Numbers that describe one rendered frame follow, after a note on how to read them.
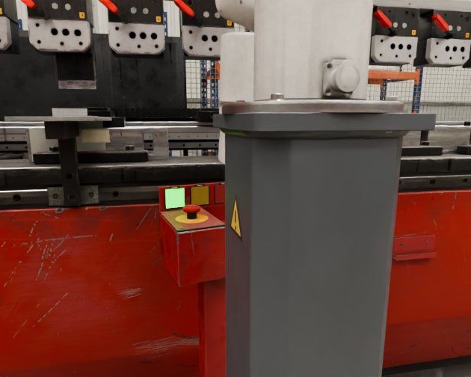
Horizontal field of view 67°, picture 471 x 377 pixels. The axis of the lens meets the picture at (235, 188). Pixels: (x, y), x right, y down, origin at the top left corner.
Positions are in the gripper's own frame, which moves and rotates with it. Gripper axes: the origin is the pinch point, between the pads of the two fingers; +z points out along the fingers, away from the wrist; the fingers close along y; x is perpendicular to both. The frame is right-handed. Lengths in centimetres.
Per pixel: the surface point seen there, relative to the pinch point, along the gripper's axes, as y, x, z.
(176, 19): -454, 112, -111
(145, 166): -25.5, -15.1, -0.4
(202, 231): 5.6, -9.8, 6.9
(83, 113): -34.3, -29.1, -13.6
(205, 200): -9.7, -3.8, 5.7
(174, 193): -10.0, -11.4, 3.1
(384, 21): -19, 56, -42
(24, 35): -104, -46, -39
